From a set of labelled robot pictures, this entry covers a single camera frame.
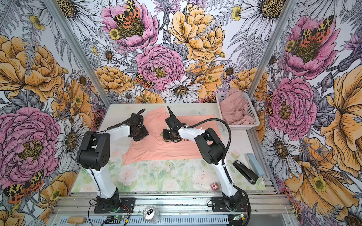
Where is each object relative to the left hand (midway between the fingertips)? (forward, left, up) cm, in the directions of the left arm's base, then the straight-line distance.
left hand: (145, 137), depth 100 cm
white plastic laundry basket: (+19, -78, +7) cm, 80 cm away
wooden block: (-46, +26, 0) cm, 53 cm away
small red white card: (-33, -43, +4) cm, 54 cm away
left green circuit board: (-45, +7, -1) cm, 46 cm away
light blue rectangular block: (-22, -67, +4) cm, 71 cm away
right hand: (-2, -14, 0) cm, 14 cm away
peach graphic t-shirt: (-8, -6, 0) cm, 10 cm away
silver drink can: (-46, -12, +13) cm, 49 cm away
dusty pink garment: (+22, -66, +5) cm, 70 cm away
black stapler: (-27, -64, +1) cm, 69 cm away
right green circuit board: (-47, -53, -1) cm, 71 cm away
